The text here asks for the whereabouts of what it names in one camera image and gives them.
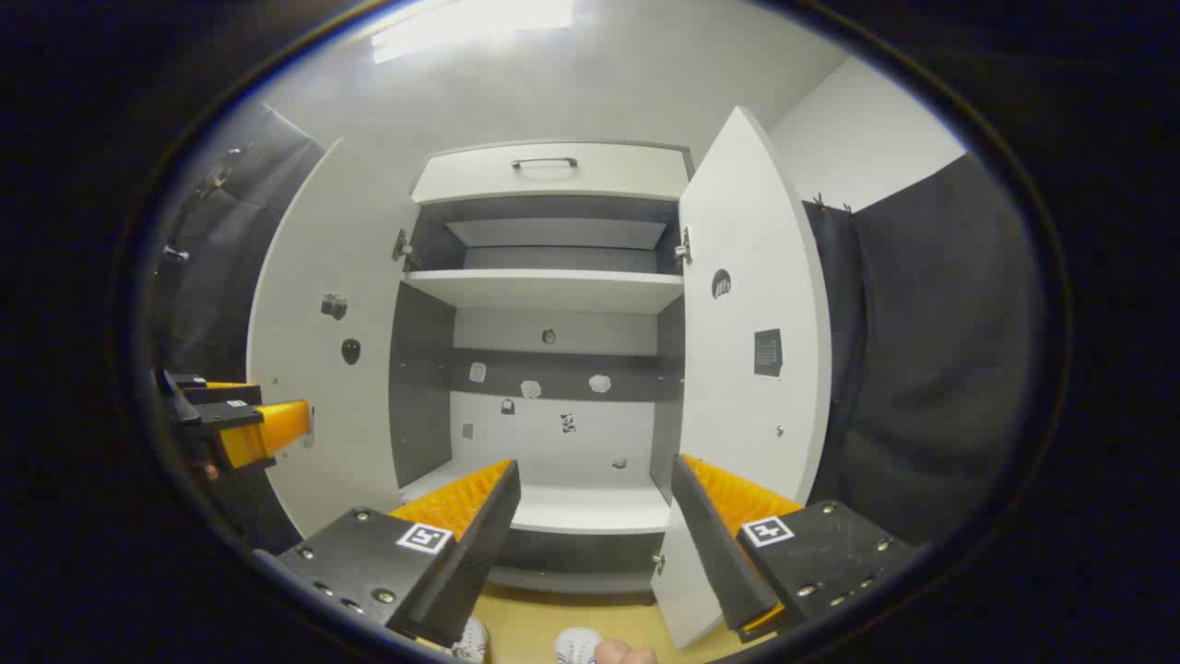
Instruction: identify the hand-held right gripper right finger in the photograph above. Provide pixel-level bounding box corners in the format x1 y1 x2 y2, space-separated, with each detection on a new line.
671 454 918 644

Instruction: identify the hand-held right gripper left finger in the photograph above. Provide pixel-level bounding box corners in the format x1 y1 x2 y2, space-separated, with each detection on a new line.
277 458 522 649

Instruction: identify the white cabinet door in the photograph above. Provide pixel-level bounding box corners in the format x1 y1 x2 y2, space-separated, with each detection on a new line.
247 138 422 540
650 106 832 651

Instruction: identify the white canvas shoe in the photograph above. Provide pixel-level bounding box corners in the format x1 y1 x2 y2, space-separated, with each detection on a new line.
555 627 605 664
452 618 490 663

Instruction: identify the white shoe cabinet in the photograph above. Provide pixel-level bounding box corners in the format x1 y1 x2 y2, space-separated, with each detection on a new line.
247 106 832 651

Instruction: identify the white cabinet shelf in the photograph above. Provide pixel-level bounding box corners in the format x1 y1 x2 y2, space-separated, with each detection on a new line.
403 269 685 315

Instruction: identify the black backdrop cloth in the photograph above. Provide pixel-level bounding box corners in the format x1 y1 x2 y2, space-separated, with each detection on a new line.
802 152 1044 547
152 101 328 554

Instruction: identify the white drawer front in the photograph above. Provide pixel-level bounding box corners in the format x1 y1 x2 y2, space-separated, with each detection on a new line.
412 141 692 205

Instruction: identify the long ceiling light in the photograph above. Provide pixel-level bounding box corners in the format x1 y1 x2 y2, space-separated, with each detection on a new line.
372 0 574 64

